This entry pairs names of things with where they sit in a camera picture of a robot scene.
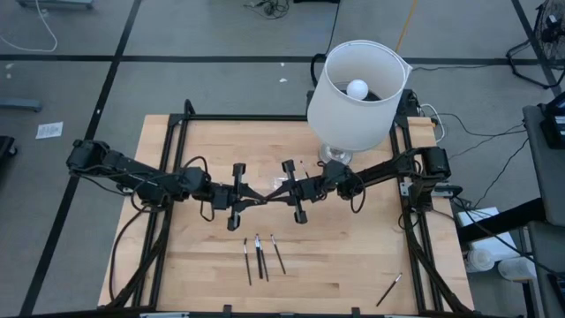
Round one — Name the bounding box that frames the clear acrylic brush organizer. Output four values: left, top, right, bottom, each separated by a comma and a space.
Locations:
271, 174, 319, 195

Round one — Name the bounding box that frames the fluffy-head black makeup brush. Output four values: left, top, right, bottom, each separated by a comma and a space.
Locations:
243, 237, 252, 287

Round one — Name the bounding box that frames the white paper sheet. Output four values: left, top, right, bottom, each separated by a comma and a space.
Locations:
34, 121, 64, 140

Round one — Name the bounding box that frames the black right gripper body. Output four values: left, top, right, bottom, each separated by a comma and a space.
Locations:
282, 159, 328, 225

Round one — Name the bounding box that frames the white box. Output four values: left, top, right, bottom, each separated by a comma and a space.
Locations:
456, 206, 502, 227

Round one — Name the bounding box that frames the black stand bar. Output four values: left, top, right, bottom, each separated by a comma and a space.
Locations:
456, 197, 547, 243

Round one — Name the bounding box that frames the black desktop device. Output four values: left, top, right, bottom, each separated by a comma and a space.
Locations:
539, 90, 565, 150

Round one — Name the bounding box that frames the black cable bundle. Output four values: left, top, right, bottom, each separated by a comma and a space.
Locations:
241, 0, 291, 21

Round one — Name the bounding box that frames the yellow cable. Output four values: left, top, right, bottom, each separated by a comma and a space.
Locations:
394, 0, 419, 53

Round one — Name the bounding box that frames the black floor object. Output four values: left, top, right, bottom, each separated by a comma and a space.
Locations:
0, 135, 19, 161

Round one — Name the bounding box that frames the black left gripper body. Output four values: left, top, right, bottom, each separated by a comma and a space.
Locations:
211, 163, 246, 231

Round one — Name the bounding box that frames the black floor fan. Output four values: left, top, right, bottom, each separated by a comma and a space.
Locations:
505, 0, 565, 89

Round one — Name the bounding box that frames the grey side table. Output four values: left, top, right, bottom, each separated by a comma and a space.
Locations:
522, 104, 565, 229

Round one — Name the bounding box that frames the white floor cable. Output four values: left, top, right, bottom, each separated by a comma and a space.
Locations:
0, 0, 59, 53

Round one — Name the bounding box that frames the white paper roll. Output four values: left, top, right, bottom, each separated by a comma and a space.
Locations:
466, 247, 496, 274
497, 257, 532, 283

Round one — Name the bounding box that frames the white shade silver table lamp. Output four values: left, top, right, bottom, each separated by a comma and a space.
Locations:
306, 39, 414, 167

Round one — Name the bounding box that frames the black power cable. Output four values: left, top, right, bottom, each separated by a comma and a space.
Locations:
310, 0, 342, 88

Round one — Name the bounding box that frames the grey metal base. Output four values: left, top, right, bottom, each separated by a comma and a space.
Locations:
0, 97, 43, 113
16, 0, 95, 11

